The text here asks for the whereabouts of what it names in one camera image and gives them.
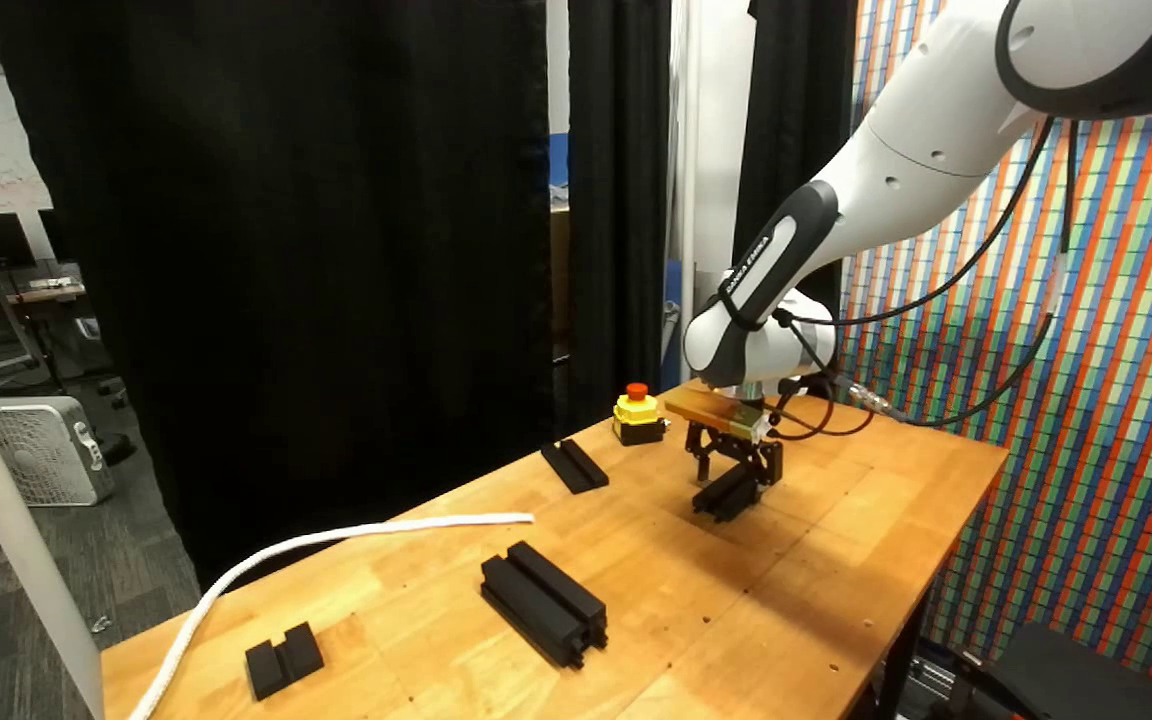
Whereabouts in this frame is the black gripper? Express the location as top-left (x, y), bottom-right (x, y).
top-left (685, 423), bottom-right (784, 505)

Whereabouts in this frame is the long black rail block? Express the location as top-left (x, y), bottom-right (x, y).
top-left (479, 546), bottom-right (608, 667)

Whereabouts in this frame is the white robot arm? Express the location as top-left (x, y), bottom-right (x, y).
top-left (685, 0), bottom-right (1152, 388)

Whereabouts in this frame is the yellow emergency stop button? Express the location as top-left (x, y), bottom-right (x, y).
top-left (614, 379), bottom-right (664, 446)

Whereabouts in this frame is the small black block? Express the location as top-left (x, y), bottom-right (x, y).
top-left (245, 625), bottom-right (326, 701)

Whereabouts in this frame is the grey box on floor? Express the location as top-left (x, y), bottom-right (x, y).
top-left (0, 396), bottom-right (114, 508)

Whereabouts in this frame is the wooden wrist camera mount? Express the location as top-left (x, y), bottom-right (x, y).
top-left (664, 384), bottom-right (771, 441)

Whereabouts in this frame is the white cable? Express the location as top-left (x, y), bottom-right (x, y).
top-left (125, 508), bottom-right (541, 720)

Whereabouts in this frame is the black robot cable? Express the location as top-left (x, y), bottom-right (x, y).
top-left (762, 113), bottom-right (1087, 448)

